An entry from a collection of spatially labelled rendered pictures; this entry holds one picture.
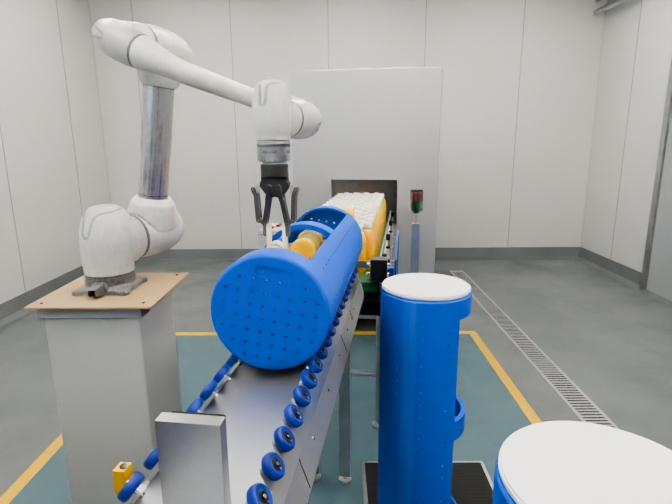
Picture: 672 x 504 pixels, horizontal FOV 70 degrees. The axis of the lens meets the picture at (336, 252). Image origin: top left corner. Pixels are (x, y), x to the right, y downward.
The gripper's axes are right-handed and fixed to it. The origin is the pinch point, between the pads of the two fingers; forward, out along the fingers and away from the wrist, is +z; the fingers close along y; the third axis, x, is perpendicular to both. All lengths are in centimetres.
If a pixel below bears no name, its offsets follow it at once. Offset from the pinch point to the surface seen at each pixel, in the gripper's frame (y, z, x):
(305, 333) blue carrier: 13.1, 17.2, -26.7
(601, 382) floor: 160, 122, 169
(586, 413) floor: 138, 122, 130
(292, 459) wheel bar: 16, 30, -54
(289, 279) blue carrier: 9.6, 4.6, -26.3
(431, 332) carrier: 44, 29, 7
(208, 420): 7, 14, -69
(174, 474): 2, 23, -70
